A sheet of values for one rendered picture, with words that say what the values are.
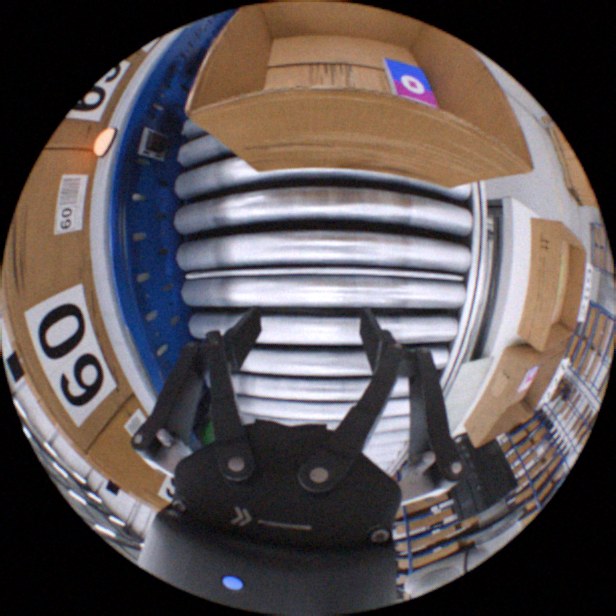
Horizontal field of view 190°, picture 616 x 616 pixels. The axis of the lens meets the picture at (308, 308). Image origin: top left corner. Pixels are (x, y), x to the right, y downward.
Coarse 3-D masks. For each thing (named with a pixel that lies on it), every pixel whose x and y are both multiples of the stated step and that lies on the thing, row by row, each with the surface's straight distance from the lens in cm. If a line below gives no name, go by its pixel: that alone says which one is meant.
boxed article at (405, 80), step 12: (384, 60) 45; (396, 72) 42; (408, 72) 44; (420, 72) 47; (396, 84) 39; (408, 84) 41; (420, 84) 43; (408, 96) 38; (420, 96) 39; (432, 96) 41
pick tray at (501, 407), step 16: (512, 352) 55; (528, 352) 60; (544, 352) 67; (560, 352) 77; (496, 368) 58; (512, 368) 54; (528, 368) 52; (544, 368) 91; (496, 384) 58; (512, 384) 54; (544, 384) 92; (480, 400) 63; (496, 400) 58; (512, 400) 87; (528, 400) 96; (480, 416) 63; (496, 416) 59; (512, 416) 86; (480, 432) 64; (496, 432) 76
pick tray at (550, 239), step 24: (552, 240) 52; (576, 240) 73; (552, 264) 51; (576, 264) 88; (528, 288) 55; (552, 288) 51; (576, 288) 88; (528, 312) 55; (552, 312) 51; (576, 312) 88; (528, 336) 55; (552, 336) 69
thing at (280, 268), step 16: (208, 272) 33; (224, 272) 31; (240, 272) 30; (256, 272) 29; (272, 272) 28; (288, 272) 28; (304, 272) 28; (320, 272) 28; (336, 272) 28; (352, 272) 28; (368, 272) 28; (384, 272) 29; (400, 272) 30; (416, 272) 31; (432, 272) 34; (448, 272) 38
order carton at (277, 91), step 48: (240, 48) 32; (288, 48) 49; (336, 48) 48; (384, 48) 53; (432, 48) 48; (192, 96) 18; (240, 96) 14; (288, 96) 14; (336, 96) 14; (384, 96) 14; (480, 96) 33; (240, 144) 21; (288, 144) 21; (336, 144) 21; (384, 144) 21; (432, 144) 20; (480, 144) 19
